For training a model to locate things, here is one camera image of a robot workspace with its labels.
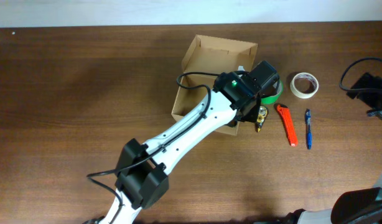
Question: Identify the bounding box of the blue pen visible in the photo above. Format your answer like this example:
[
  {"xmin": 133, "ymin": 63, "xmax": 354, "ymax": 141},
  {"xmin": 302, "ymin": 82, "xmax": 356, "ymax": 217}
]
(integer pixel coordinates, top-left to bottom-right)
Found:
[{"xmin": 305, "ymin": 109, "xmax": 312, "ymax": 150}]

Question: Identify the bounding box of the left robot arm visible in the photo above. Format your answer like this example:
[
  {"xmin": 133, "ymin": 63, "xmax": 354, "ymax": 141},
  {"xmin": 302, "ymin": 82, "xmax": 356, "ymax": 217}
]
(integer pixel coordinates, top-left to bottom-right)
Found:
[{"xmin": 96, "ymin": 61, "xmax": 279, "ymax": 223}]

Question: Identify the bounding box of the brown cardboard box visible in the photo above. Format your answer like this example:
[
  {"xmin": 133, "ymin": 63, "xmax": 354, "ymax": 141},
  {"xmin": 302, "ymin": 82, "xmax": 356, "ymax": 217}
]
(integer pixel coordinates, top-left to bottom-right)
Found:
[{"xmin": 171, "ymin": 35, "xmax": 258, "ymax": 121}]

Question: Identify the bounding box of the orange utility knife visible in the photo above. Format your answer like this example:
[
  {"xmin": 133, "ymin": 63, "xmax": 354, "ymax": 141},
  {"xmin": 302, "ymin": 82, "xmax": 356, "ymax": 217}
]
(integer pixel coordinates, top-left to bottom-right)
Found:
[{"xmin": 274, "ymin": 103, "xmax": 298, "ymax": 147}]

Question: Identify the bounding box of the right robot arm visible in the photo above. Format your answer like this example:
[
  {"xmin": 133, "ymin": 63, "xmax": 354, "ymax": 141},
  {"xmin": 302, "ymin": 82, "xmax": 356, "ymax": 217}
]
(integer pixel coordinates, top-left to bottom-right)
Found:
[{"xmin": 279, "ymin": 73, "xmax": 382, "ymax": 224}]

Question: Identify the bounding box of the green tape roll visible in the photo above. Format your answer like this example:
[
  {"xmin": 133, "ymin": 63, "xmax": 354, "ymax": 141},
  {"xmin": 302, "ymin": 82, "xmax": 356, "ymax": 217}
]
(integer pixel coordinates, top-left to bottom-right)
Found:
[{"xmin": 261, "ymin": 80, "xmax": 284, "ymax": 105}]

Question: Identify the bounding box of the beige masking tape roll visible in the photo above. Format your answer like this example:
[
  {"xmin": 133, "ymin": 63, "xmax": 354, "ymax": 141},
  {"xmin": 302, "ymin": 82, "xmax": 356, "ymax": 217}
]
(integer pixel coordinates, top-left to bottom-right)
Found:
[{"xmin": 290, "ymin": 72, "xmax": 319, "ymax": 99}]

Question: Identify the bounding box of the yellow black correction tape dispenser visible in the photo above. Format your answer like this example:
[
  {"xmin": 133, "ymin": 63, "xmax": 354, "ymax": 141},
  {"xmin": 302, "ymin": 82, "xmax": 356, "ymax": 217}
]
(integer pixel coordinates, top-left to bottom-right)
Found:
[{"xmin": 255, "ymin": 106, "xmax": 269, "ymax": 133}]

